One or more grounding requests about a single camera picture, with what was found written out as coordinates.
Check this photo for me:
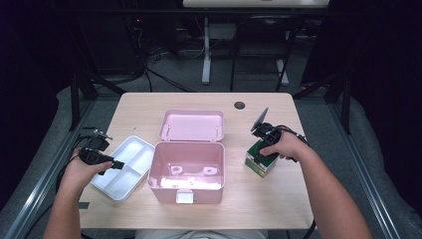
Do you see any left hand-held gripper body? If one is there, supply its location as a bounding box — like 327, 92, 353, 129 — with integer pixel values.
78, 126, 115, 167

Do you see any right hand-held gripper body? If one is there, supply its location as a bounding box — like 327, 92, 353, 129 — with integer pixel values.
251, 107, 284, 149

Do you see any green and white carton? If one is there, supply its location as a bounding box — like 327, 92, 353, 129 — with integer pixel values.
244, 138, 281, 179

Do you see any white divided plastic tray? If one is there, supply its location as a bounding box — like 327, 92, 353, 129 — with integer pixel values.
90, 134, 156, 202

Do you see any pink plastic storage box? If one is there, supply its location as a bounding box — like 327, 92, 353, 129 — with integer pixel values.
147, 109, 227, 205

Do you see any person's left hand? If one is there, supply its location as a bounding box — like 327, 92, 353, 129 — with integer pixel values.
61, 147, 113, 197

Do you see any person's right hand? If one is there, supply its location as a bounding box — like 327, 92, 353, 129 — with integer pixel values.
259, 131, 315, 162

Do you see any white desk leg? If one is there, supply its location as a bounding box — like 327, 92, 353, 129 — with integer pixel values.
276, 59, 291, 88
200, 17, 213, 86

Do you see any person's beige clothing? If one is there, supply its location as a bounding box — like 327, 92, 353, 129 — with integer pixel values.
133, 229, 270, 239

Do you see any black chair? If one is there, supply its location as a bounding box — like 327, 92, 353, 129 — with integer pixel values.
229, 15, 302, 93

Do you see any dark computer tower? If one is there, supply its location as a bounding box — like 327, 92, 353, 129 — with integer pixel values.
96, 11, 147, 75

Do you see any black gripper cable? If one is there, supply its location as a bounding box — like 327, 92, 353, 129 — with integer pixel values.
280, 123, 312, 163
54, 132, 89, 192

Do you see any aluminium frame rail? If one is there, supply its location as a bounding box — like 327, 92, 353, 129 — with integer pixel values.
327, 99, 403, 239
2, 99, 98, 239

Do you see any black metal frame strut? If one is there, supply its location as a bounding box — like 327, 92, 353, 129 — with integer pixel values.
68, 69, 127, 131
293, 69, 353, 135

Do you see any black floor cable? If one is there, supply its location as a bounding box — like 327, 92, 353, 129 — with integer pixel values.
142, 65, 197, 94

